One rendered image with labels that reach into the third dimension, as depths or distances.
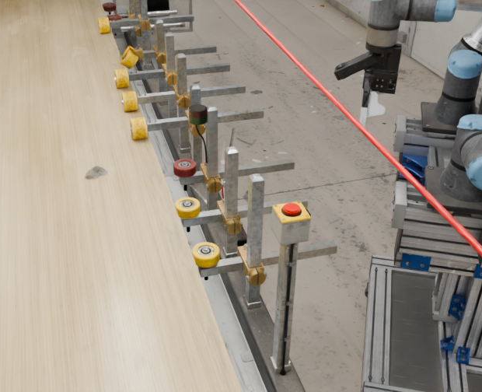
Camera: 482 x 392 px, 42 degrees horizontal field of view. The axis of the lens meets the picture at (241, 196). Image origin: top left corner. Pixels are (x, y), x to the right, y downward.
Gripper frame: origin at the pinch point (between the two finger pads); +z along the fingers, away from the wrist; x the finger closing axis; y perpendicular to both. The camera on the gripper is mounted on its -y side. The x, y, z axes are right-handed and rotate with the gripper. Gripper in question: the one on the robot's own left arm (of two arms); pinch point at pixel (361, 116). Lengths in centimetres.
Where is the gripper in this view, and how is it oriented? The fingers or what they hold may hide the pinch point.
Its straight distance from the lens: 169.0
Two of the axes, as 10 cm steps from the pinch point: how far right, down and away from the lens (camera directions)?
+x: 2.1, -5.3, 8.2
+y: 9.8, 1.3, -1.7
